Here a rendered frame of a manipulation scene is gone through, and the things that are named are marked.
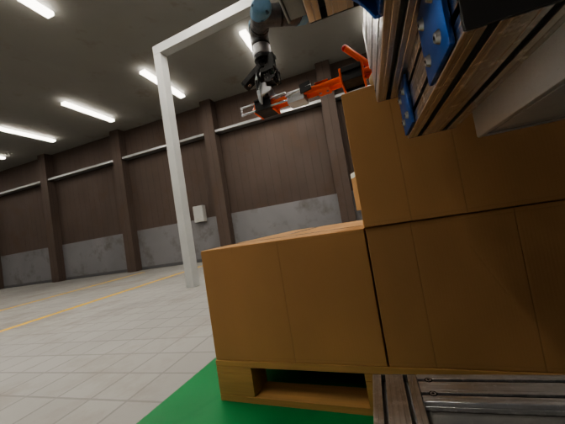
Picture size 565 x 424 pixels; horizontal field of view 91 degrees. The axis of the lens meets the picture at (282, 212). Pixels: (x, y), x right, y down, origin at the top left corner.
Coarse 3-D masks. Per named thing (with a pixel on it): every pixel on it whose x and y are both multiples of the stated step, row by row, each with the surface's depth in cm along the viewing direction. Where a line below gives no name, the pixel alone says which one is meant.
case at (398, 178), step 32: (352, 96) 81; (352, 128) 81; (384, 128) 78; (544, 128) 65; (352, 160) 82; (384, 160) 78; (416, 160) 75; (448, 160) 73; (480, 160) 70; (512, 160) 68; (544, 160) 65; (384, 192) 78; (416, 192) 75; (448, 192) 73; (480, 192) 70; (512, 192) 68; (544, 192) 66; (384, 224) 79
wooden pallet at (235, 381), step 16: (224, 368) 100; (240, 368) 98; (256, 368) 100; (272, 368) 93; (288, 368) 91; (304, 368) 89; (320, 368) 87; (336, 368) 85; (352, 368) 83; (368, 368) 81; (384, 368) 80; (400, 368) 78; (416, 368) 77; (432, 368) 75; (448, 368) 74; (224, 384) 100; (240, 384) 98; (256, 384) 98; (272, 384) 102; (288, 384) 100; (304, 384) 99; (320, 384) 97; (368, 384) 81; (240, 400) 98; (256, 400) 95; (272, 400) 93; (288, 400) 91; (304, 400) 90; (320, 400) 88; (336, 400) 87; (352, 400) 86; (368, 400) 85
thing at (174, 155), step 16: (160, 64) 367; (160, 80) 368; (160, 96) 368; (176, 128) 371; (176, 144) 366; (176, 160) 361; (176, 176) 360; (176, 192) 360; (176, 208) 361; (192, 240) 363; (192, 256) 358; (192, 272) 353
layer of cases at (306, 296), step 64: (256, 256) 95; (320, 256) 86; (384, 256) 79; (448, 256) 73; (512, 256) 68; (256, 320) 95; (320, 320) 87; (384, 320) 80; (448, 320) 74; (512, 320) 68
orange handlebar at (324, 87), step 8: (368, 72) 96; (328, 80) 101; (336, 80) 99; (312, 88) 103; (320, 88) 102; (328, 88) 102; (336, 88) 104; (312, 96) 108; (320, 96) 108; (280, 104) 112
